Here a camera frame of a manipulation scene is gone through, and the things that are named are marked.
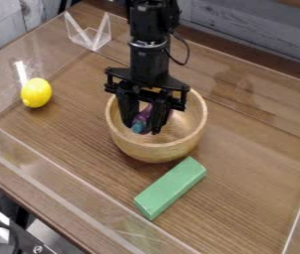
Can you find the purple toy eggplant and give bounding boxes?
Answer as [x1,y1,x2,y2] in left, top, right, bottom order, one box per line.
[131,104,152,135]

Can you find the yellow lemon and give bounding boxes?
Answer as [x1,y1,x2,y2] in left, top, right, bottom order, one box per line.
[20,77,52,108]

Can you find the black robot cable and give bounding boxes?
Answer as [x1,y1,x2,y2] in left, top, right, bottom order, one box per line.
[164,31,191,66]

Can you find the clear acrylic tray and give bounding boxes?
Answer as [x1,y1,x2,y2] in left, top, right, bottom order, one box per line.
[0,10,300,254]

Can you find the green rectangular block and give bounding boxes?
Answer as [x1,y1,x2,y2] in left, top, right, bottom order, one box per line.
[133,157,207,220]

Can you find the brown wooden bowl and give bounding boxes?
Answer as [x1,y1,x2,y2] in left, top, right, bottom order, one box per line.
[104,89,208,164]

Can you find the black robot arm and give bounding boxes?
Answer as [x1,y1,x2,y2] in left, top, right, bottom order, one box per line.
[104,0,190,135]

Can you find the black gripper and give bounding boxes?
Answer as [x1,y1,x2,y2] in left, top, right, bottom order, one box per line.
[104,39,190,135]

